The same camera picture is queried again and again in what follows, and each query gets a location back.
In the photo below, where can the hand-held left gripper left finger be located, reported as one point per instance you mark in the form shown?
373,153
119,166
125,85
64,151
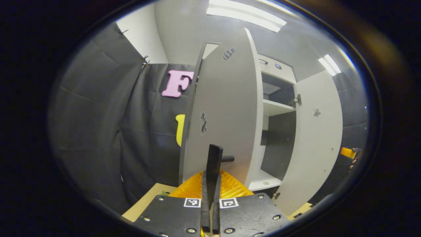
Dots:
205,210

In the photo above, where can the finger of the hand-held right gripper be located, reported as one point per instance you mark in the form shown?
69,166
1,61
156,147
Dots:
348,153

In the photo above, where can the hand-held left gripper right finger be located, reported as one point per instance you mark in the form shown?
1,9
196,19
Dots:
216,214

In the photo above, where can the grey cabinet door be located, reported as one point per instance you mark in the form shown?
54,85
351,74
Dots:
227,108
315,148

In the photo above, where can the grey double-door shoe cabinet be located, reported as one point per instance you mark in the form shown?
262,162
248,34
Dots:
279,148

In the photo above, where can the grey cabinet drawer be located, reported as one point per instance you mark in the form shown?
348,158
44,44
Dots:
276,70

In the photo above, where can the short ceiling light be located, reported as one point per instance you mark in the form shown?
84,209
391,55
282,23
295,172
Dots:
329,65

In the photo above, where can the black backdrop cloth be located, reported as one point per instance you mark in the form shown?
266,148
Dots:
92,115

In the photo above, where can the small metal cloth clip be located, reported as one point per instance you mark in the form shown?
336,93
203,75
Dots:
123,32
145,61

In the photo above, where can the long ceiling light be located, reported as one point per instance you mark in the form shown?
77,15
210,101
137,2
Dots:
246,16

